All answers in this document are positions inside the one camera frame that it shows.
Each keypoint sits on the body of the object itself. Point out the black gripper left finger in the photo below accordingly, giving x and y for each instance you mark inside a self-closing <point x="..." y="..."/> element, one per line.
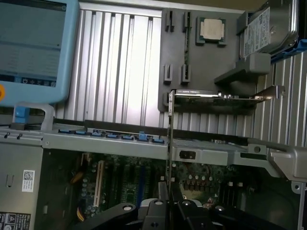
<point x="156" y="215"/>

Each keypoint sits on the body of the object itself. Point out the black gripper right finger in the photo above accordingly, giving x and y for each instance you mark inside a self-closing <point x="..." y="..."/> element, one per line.
<point x="189" y="215"/>

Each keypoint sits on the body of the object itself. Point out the green motherboard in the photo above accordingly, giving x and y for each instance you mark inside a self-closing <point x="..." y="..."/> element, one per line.
<point x="129" y="191"/>

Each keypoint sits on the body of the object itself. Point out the white expansion slot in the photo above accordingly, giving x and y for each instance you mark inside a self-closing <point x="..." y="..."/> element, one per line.
<point x="99" y="182"/>

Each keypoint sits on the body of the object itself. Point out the grey open PC case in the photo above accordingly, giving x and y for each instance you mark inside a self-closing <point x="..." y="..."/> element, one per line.
<point x="120" y="146"/>

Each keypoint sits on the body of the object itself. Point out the grey parts rack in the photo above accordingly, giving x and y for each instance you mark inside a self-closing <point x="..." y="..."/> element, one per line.
<point x="208" y="69"/>

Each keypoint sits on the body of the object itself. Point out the grey power supply unit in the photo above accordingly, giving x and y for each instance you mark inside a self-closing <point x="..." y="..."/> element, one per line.
<point x="19" y="155"/>

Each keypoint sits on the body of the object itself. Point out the silver CPU chip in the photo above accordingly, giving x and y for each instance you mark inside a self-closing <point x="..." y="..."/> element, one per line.
<point x="213" y="30"/>

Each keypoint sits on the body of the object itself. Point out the light blue teach pendant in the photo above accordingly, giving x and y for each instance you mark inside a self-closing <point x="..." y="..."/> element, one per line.
<point x="69" y="48"/>

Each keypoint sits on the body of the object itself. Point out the blue plastic disk carrier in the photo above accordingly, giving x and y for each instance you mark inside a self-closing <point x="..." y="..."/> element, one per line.
<point x="287" y="51"/>

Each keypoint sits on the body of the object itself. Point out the silver hard disk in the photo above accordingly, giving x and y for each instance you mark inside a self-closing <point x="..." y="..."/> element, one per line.
<point x="263" y="28"/>

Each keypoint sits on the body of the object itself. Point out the graphics card with metal bracket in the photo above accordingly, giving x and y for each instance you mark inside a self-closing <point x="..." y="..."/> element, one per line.
<point x="216" y="99"/>

